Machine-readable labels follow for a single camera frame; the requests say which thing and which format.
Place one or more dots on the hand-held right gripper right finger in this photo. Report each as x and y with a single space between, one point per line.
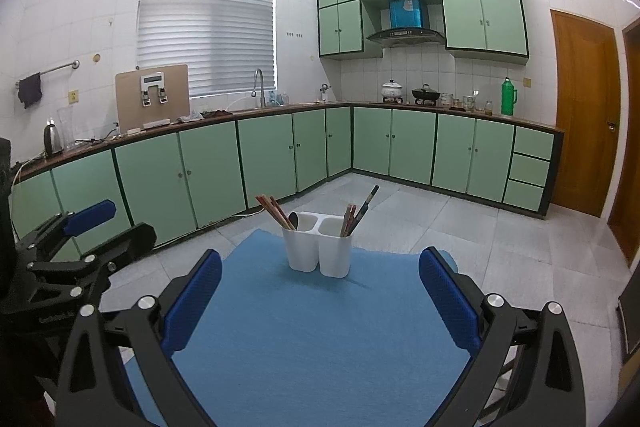
447 302

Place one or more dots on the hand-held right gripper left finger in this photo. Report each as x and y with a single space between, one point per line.
195 302

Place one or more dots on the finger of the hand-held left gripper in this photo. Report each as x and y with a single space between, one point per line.
92 213
135 239

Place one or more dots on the white two-compartment utensil holder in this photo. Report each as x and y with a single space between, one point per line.
305 252

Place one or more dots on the plain wooden chopstick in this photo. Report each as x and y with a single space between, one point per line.
345 221
355 222

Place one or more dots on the black chopstick with silver band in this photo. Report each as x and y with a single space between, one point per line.
363 204
368 202

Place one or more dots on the steel electric kettle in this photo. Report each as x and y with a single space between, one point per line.
52 139

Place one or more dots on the clear plastic jug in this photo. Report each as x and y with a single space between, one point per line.
72 127

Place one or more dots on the green lower kitchen cabinets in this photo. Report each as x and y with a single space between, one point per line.
210 167

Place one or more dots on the green kitchen cabinets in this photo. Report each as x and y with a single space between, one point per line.
210 167
460 19

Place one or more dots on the blue tablecloth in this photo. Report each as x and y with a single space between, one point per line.
300 332

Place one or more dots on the brown board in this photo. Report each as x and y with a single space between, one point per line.
127 102

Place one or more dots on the dark spoon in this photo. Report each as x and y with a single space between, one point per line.
293 220

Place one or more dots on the green cabinet drawer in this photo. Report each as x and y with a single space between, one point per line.
530 169
524 196
534 143

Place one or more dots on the dark hanging cloth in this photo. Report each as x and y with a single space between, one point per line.
30 91

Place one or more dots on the dark rag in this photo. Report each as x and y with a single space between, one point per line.
197 117

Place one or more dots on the white device on board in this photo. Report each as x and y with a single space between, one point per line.
154 88

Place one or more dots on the dark panel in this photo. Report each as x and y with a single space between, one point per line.
631 317

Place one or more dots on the small glass jar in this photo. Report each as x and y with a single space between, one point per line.
487 107

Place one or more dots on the silver sink faucet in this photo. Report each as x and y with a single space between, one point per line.
257 82

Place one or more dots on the clear bottles by sink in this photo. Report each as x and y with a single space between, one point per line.
278 98

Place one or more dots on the black wok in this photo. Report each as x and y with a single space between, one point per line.
426 95

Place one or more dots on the green thermos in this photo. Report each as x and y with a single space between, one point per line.
508 97

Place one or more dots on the white cooking pot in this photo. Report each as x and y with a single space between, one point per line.
392 90

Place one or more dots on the white window blind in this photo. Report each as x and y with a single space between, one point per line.
207 27

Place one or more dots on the brown wooden door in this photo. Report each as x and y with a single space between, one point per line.
582 112

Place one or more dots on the small silver tap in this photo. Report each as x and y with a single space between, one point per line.
325 91

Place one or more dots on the range hood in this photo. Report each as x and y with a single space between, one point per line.
405 34

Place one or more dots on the green upper kitchen cabinets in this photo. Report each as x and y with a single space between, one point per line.
460 19

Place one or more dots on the yellow wall outlet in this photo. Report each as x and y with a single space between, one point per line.
73 96

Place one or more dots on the metal towel rail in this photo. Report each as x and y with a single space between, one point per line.
50 71

